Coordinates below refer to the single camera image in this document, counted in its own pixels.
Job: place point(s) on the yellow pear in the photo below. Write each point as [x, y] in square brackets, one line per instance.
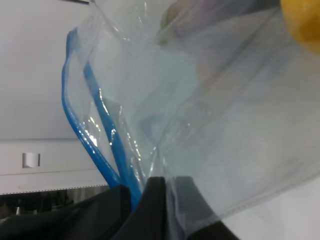
[302, 18]

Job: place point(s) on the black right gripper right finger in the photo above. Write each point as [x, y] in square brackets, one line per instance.
[173, 210]

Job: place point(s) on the clear zip bag blue zipper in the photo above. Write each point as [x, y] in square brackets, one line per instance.
[215, 90]

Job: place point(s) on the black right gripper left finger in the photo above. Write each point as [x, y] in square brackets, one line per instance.
[96, 218]

